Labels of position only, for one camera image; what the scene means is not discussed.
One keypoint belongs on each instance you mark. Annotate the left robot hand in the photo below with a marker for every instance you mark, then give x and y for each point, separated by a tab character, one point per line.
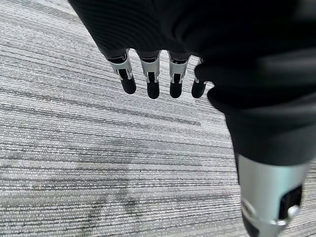
222	49

